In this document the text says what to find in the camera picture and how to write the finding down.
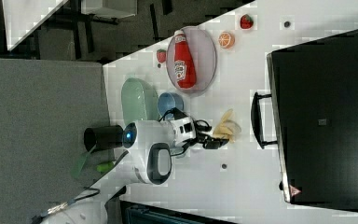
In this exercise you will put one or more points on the dark red toy strawberry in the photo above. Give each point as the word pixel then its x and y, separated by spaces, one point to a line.
pixel 246 22

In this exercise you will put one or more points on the green perforated colander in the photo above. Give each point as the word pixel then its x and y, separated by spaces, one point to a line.
pixel 139 101

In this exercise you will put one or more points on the green slotted spatula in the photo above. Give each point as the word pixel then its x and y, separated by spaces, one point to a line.
pixel 81 161

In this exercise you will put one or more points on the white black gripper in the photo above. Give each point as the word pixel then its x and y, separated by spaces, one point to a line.
pixel 184 130

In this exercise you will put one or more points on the pale red toy strawberry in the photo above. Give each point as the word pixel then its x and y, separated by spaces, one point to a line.
pixel 161 55

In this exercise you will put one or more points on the blue bowl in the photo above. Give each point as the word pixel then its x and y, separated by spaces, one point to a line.
pixel 170 106

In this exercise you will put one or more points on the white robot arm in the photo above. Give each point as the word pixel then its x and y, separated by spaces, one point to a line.
pixel 150 146

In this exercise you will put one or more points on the grey round plate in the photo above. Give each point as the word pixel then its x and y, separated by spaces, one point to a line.
pixel 204 56

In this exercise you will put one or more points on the red ketchup bottle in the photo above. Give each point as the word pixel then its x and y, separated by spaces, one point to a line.
pixel 184 68

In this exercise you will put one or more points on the green toy vegetable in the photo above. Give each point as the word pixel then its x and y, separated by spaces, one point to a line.
pixel 105 166

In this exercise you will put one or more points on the orange slice toy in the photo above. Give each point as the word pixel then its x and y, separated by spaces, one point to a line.
pixel 226 40

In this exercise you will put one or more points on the black silver toaster oven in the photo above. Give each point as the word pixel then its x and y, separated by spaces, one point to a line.
pixel 314 95

